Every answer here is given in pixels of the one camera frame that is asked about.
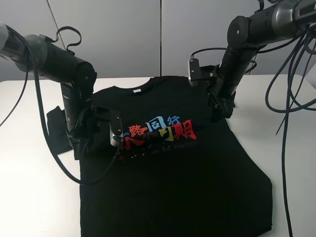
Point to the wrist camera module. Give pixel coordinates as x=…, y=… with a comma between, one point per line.
x=197, y=74
x=108, y=126

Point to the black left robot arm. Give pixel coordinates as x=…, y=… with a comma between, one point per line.
x=39, y=55

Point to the black printed t-shirt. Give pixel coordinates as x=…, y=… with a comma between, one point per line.
x=176, y=174

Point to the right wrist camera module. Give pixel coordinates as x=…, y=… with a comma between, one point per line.
x=197, y=74

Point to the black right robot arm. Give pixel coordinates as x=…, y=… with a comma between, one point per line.
x=285, y=20

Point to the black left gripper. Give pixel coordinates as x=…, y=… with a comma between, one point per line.
x=89, y=134

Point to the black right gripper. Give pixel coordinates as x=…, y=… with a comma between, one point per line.
x=221, y=107

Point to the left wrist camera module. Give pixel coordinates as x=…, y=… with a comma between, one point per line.
x=108, y=126

